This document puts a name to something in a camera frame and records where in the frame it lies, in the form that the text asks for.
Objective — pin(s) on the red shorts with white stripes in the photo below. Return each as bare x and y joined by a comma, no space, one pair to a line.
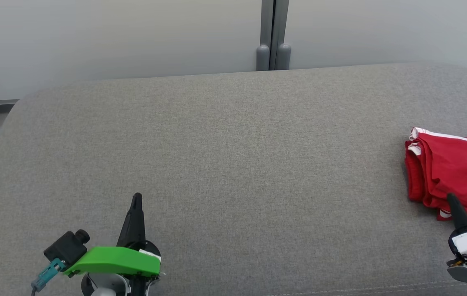
463,164

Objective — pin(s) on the grey metal partition post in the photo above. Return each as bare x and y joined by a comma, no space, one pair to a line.
273,33

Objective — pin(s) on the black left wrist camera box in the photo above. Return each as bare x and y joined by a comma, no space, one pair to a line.
67,246

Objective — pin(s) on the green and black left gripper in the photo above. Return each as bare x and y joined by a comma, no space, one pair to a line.
114,259

